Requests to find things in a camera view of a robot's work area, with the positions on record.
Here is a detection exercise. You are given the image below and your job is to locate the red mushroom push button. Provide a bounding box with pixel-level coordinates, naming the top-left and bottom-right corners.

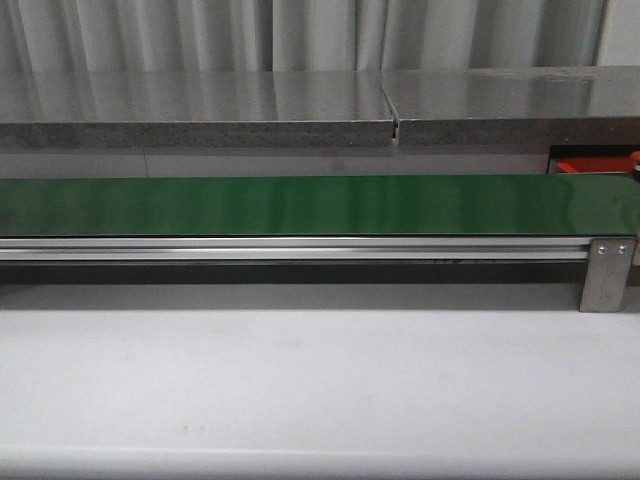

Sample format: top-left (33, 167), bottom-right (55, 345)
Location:
top-left (630, 151), bottom-right (640, 182)

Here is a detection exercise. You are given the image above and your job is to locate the green conveyor belt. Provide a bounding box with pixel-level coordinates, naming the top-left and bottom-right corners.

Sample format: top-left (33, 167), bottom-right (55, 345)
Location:
top-left (1, 174), bottom-right (639, 237)

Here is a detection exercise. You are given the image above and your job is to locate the right grey stone slab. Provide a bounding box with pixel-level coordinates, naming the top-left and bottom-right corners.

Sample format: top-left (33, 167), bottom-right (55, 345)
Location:
top-left (380, 66), bottom-right (639, 147)

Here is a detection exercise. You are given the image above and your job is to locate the grey stone slab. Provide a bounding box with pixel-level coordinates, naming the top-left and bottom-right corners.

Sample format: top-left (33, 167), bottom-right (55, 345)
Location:
top-left (380, 66), bottom-right (639, 147)
top-left (1, 71), bottom-right (394, 150)

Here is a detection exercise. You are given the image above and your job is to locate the left grey stone slab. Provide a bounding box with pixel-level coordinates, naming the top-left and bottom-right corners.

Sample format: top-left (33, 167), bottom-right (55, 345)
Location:
top-left (1, 71), bottom-right (394, 150)

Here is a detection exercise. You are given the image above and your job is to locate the red plastic tray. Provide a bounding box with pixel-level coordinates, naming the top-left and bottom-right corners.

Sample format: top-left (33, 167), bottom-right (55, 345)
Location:
top-left (555, 156), bottom-right (636, 174)

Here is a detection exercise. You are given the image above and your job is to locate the grey pleated curtain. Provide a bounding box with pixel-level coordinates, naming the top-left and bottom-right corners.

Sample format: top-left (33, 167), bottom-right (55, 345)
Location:
top-left (1, 1), bottom-right (607, 72)

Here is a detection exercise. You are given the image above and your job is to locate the aluminium conveyor side rail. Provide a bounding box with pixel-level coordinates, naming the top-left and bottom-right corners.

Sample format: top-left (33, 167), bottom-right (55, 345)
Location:
top-left (1, 236), bottom-right (591, 262)

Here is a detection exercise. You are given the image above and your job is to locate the steel conveyor support bracket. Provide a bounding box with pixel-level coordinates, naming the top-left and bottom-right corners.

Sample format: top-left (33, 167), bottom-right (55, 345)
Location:
top-left (579, 237), bottom-right (636, 313)

